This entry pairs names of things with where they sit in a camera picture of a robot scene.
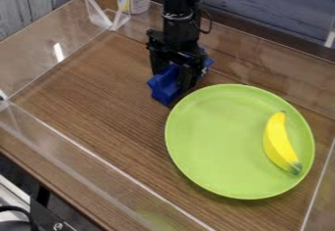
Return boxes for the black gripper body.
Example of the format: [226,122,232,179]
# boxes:
[147,14,203,52]

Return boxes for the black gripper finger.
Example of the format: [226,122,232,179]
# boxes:
[178,64,204,92]
[150,48,168,74]

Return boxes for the blue plastic block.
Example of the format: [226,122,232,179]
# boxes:
[147,47,214,105]

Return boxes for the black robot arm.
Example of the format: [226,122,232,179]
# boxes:
[147,0,207,92]

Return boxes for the green round plate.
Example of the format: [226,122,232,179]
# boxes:
[166,84,315,200]

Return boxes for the yellow toy banana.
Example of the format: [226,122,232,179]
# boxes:
[263,112,302,176]

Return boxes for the clear acrylic enclosure wall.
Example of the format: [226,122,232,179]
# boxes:
[0,0,335,231]

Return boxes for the black cable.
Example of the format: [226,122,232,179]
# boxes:
[0,202,47,231]

